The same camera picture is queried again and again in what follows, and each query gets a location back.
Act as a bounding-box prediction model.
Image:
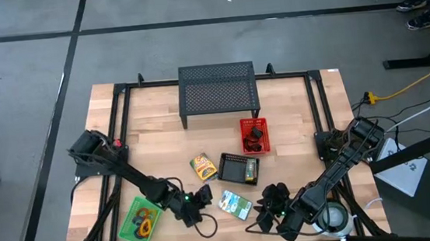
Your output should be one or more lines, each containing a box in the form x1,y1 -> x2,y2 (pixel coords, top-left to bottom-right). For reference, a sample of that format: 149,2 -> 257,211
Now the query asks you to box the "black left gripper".
165,183 -> 216,231

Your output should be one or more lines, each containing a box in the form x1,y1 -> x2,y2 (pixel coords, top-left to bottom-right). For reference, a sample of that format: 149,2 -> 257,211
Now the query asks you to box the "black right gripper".
251,180 -> 316,241

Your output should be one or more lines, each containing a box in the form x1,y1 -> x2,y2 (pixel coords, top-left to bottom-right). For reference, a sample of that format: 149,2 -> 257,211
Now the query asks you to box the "green blue crayon box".
216,187 -> 255,224

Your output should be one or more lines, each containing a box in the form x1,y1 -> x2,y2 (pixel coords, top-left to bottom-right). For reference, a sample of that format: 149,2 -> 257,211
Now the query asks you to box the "yellow Crayola crayon box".
188,151 -> 220,184

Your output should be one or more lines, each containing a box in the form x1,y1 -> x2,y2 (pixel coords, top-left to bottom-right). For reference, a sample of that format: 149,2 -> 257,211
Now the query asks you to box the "black mesh tray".
215,148 -> 264,190

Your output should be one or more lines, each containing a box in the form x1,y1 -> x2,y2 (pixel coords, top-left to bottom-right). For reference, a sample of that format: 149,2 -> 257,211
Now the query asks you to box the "orange coil wrist keychain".
135,206 -> 151,221

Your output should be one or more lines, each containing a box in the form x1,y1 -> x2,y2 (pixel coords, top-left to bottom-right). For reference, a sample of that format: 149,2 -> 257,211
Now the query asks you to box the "yellow coil wrist keychain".
137,219 -> 155,239

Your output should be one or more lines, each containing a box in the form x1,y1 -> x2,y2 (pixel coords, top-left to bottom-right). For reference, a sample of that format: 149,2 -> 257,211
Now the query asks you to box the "black binder clip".
248,125 -> 264,141
242,134 -> 264,154

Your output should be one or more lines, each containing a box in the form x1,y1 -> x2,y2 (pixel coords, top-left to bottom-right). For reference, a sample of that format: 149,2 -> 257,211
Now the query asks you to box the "purple coil wrist keychain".
131,215 -> 145,240

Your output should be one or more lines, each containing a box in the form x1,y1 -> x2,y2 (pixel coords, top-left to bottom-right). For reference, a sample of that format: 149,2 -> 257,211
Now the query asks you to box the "green plastic basket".
114,193 -> 167,241

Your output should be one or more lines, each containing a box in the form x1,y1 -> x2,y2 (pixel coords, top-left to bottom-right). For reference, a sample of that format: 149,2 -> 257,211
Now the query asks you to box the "red plastic basket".
239,116 -> 271,157

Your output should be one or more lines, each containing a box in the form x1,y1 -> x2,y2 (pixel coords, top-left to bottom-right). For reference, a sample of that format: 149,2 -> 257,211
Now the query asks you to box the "black perforated metal desk riser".
173,60 -> 263,131

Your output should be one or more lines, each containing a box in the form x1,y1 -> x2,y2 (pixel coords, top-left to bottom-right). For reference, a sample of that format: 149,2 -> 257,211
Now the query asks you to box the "white cardboard box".
370,134 -> 430,201

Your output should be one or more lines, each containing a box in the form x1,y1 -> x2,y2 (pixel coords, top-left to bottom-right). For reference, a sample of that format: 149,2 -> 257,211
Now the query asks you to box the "black left camera cable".
191,211 -> 220,240

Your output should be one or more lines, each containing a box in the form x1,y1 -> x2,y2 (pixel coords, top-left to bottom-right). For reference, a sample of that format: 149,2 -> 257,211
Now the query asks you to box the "black camera cable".
191,211 -> 220,240
244,215 -> 327,241

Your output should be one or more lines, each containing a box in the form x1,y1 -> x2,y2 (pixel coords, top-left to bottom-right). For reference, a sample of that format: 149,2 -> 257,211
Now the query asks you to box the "black right camera cable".
244,215 -> 327,241

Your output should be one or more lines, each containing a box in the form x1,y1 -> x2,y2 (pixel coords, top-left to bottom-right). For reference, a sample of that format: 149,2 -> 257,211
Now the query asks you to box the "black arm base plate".
313,126 -> 373,164
72,143 -> 131,180

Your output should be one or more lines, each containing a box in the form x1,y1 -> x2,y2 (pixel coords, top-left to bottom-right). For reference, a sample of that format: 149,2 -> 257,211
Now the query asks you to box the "white lamp cable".
361,197 -> 384,209

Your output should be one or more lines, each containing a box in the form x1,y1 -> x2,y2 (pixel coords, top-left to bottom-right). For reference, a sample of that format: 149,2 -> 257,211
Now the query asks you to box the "black metal table frame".
49,52 -> 394,241

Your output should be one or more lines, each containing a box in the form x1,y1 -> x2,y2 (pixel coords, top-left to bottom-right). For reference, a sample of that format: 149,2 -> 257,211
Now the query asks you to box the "yellow extension cord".
361,54 -> 430,107

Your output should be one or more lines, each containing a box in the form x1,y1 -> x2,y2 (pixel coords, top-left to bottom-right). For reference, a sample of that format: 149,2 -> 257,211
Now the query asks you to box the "black desk frame bar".
365,124 -> 430,176

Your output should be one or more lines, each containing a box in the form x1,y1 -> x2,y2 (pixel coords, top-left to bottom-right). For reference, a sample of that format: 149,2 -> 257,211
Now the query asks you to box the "white floor cable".
364,86 -> 430,148

